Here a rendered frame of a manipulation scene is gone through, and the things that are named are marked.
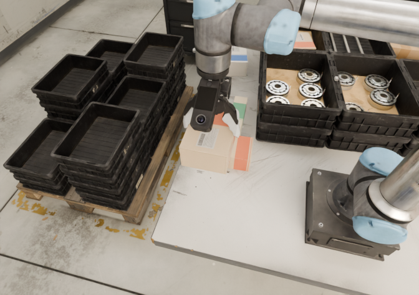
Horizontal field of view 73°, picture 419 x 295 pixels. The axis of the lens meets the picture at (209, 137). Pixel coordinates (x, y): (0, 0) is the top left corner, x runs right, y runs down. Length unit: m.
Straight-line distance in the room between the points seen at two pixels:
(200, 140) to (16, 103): 2.44
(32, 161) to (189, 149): 1.46
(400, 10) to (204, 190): 0.81
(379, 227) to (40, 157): 1.79
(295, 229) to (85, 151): 1.10
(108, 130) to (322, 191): 1.15
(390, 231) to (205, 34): 0.60
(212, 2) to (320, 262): 0.84
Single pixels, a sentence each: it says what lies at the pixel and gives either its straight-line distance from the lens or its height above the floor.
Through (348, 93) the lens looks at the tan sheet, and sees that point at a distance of 1.43.
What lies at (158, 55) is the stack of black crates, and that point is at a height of 0.49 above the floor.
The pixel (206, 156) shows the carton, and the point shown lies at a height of 1.11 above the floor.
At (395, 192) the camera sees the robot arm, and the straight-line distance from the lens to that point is 0.75.
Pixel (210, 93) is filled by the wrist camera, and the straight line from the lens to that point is 0.61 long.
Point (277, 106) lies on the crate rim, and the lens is 1.11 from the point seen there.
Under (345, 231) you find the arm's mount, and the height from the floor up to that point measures 0.81.
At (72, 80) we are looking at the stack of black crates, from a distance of 2.12.
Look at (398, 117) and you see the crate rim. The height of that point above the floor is 0.93.
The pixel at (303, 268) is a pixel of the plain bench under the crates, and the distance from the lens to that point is 1.03.
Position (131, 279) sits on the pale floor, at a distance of 1.76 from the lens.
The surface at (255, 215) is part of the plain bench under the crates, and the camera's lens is 1.07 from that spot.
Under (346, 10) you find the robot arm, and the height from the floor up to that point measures 1.41.
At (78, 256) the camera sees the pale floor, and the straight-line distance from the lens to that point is 1.89.
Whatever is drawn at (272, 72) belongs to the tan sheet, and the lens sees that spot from 1.44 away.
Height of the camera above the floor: 1.65
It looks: 49 degrees down
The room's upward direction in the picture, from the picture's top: straight up
